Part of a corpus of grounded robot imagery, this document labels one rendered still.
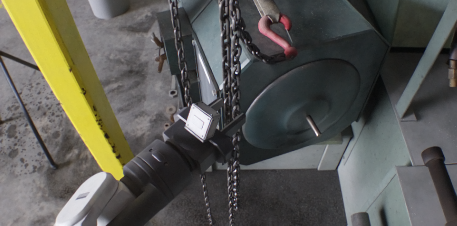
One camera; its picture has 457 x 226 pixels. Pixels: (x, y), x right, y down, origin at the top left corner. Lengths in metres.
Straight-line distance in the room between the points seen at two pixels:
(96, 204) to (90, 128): 0.65
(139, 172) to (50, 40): 0.46
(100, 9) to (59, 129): 0.91
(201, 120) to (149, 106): 1.24
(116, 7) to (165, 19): 1.43
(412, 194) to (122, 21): 1.96
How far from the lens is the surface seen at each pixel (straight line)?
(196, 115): 0.51
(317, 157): 1.44
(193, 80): 1.00
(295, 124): 0.88
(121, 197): 0.49
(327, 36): 0.76
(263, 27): 0.72
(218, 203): 1.42
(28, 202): 1.68
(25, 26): 0.86
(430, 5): 1.16
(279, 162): 1.44
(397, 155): 1.00
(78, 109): 1.03
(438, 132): 1.01
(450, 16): 0.79
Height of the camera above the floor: 1.31
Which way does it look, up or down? 50 degrees down
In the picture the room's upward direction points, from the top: 2 degrees counter-clockwise
